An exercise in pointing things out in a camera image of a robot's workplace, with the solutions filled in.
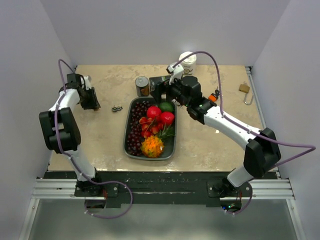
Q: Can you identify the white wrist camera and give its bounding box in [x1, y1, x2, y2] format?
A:
[166, 62, 184, 85]
[80, 75, 92, 90]

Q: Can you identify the tin can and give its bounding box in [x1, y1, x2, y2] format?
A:
[135, 76, 150, 97]

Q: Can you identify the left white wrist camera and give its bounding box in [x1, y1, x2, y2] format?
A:
[80, 75, 92, 90]

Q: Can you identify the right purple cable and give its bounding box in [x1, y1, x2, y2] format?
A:
[174, 50, 316, 216]

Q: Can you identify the purple cable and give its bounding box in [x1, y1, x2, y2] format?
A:
[52, 58, 134, 220]
[174, 50, 316, 216]

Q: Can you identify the black green box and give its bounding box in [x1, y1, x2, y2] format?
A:
[149, 75, 170, 99]

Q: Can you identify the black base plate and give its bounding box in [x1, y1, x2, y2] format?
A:
[42, 171, 278, 209]

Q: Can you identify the orange dragon fruit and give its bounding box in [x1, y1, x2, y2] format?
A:
[140, 135, 165, 158]

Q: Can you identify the large brass padlock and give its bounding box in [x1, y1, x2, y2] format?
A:
[238, 82, 254, 106]

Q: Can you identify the red pomegranate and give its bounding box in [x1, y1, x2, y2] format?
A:
[146, 106, 162, 119]

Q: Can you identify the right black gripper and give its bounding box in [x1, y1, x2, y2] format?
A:
[149, 74, 191, 108]

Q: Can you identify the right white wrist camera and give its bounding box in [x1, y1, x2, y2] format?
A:
[166, 62, 184, 85]

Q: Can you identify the dark red grape bunch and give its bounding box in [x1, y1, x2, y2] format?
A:
[124, 98, 151, 157]

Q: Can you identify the green avocado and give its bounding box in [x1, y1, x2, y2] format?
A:
[158, 102, 175, 113]

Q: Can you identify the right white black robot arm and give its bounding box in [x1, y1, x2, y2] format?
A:
[149, 76, 281, 197]

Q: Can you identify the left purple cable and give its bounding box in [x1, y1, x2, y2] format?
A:
[52, 58, 134, 220]

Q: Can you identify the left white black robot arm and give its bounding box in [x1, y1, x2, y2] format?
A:
[39, 73, 104, 196]

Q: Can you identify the red cherries bunch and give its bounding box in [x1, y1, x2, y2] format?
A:
[139, 117, 164, 139]

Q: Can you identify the red apple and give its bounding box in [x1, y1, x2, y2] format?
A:
[160, 111, 175, 126]

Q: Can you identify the dark grey fruit tray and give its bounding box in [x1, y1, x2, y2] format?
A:
[123, 97, 177, 161]

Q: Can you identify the toilet paper roll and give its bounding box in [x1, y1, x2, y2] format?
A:
[180, 54, 197, 76]

